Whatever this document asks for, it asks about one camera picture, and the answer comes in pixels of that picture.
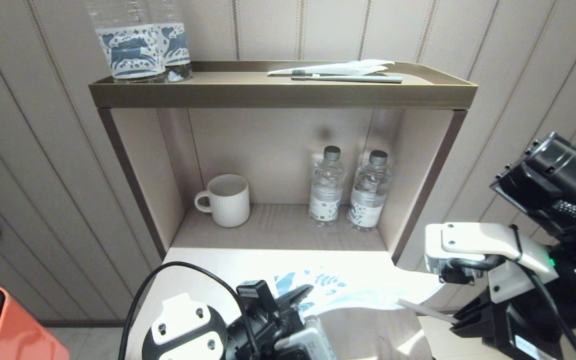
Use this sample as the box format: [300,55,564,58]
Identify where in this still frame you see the left camera black cable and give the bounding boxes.
[118,261,264,360]

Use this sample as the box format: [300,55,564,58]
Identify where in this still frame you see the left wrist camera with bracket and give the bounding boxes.
[270,315,337,360]

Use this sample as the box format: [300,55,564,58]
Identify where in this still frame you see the white paper wrapper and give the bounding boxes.
[267,59,395,77]

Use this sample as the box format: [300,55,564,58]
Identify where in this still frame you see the small grey-cap water bottle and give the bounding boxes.
[309,146,346,228]
[346,150,394,232]

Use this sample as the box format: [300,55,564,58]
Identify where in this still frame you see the brown open shelf unit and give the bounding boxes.
[88,60,479,266]

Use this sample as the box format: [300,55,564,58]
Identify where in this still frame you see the large deer-label water bottle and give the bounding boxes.
[85,0,169,85]
[148,0,194,83]

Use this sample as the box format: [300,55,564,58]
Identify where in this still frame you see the right camera black cable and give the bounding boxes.
[510,225,576,360]

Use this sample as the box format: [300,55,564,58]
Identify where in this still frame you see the white ribbed mug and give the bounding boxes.
[194,173,251,229]

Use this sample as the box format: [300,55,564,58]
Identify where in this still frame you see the camera black cable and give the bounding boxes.
[510,225,576,360]
[118,261,264,360]

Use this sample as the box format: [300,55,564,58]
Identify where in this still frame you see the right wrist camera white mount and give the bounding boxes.
[424,222,560,305]

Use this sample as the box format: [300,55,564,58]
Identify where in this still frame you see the pale toothbrush grey bristles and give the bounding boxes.
[397,298,462,326]

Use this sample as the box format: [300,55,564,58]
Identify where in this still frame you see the grey-green toothbrush dark bristles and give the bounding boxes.
[290,70,404,85]

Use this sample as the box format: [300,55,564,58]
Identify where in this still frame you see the white blue patterned pouch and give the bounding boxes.
[248,265,444,319]

